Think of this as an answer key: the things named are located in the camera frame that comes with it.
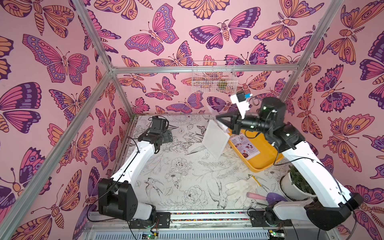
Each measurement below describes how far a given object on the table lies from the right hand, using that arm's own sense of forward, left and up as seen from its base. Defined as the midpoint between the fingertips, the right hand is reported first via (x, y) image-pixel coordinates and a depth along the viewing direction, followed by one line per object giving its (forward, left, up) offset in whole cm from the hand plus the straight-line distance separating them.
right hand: (218, 117), depth 58 cm
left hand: (+11, +29, -26) cm, 40 cm away
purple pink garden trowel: (-18, -31, -41) cm, 54 cm away
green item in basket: (+41, -7, -13) cm, 43 cm away
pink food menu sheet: (+14, -23, -43) cm, 51 cm away
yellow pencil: (-8, -26, -45) cm, 52 cm away
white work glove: (-14, -14, -44) cm, 48 cm away
